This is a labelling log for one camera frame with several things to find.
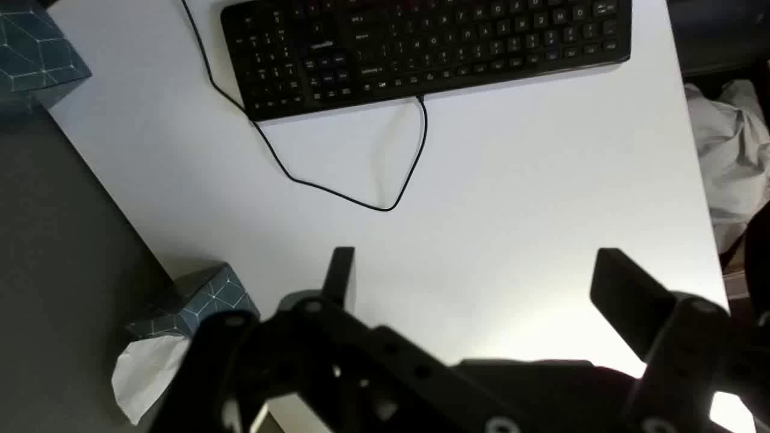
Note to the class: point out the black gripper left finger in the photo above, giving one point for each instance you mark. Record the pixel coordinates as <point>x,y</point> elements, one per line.
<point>322,360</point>

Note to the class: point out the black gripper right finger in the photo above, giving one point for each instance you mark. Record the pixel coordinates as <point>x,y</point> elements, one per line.
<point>690,351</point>

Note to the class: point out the white tissue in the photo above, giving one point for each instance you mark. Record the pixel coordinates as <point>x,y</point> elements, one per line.
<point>146,376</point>

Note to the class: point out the black computer keyboard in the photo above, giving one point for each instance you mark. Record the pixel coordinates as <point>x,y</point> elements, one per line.
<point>417,49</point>

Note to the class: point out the white crumpled cloth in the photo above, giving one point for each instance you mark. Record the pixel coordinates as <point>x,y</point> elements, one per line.
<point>731,152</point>

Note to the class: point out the grey tissue box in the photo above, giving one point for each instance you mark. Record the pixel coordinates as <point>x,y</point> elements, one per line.
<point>214,293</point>

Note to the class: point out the teal patterned box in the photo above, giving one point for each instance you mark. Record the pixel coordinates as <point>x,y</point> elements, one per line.
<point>33,61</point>

